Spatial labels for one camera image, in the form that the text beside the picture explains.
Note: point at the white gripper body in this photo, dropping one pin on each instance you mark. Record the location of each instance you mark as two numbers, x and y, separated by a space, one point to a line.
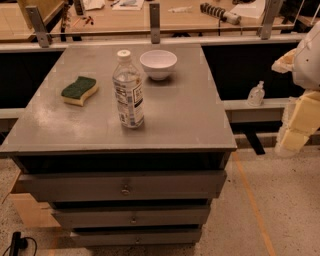
308 63

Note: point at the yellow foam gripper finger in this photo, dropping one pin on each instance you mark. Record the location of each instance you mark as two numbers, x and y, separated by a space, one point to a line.
300 120
285 63

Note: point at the clear plastic water bottle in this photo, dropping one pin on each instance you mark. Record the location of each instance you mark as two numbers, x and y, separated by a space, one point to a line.
128 91

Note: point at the clear soap dispenser bottle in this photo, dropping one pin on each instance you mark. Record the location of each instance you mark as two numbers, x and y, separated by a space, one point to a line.
256 95

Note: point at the white bowl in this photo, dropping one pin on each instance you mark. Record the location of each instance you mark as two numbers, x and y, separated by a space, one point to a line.
158 64

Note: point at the white paper sheet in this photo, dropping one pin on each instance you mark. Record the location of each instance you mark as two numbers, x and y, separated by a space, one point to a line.
249 8

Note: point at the middle grey drawer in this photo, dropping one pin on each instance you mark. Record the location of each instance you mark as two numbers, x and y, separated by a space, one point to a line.
131 217

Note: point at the grey drawer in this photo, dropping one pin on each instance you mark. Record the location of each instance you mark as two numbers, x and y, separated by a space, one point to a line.
80 187
137 237
131 217

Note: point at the white papers with pen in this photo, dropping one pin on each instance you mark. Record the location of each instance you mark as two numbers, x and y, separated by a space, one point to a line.
122 5

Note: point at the grey drawer cabinet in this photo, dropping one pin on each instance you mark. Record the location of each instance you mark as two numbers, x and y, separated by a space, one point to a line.
185 127

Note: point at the bottom grey drawer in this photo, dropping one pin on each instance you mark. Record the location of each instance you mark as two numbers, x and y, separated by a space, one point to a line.
137 237

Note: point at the green yellow sponge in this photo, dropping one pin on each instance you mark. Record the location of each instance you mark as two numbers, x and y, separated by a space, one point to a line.
79 91

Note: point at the top grey drawer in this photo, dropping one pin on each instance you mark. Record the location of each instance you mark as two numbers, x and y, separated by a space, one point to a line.
80 187

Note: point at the right metal bracket post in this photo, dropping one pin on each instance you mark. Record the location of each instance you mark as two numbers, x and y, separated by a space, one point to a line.
272 9

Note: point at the metal bracket post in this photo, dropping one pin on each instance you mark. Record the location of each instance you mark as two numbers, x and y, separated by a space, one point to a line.
154 12
42 36
272 9

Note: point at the middle metal bracket post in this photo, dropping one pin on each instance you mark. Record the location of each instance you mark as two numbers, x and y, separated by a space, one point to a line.
154 12

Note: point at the left metal bracket post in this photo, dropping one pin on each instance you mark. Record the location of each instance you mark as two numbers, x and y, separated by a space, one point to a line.
42 36

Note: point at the black power adapter with cable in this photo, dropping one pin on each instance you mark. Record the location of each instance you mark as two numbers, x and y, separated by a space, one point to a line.
18 243

